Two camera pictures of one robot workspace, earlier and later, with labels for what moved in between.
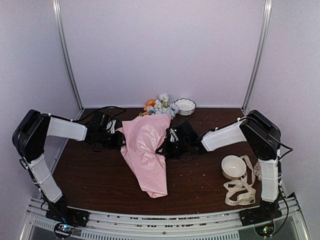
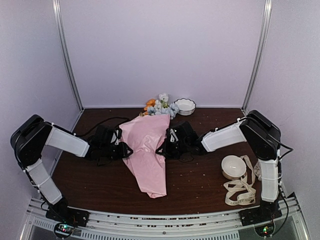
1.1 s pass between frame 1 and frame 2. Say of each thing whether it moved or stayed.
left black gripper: moved
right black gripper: stayed
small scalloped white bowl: stayed
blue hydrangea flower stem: stayed
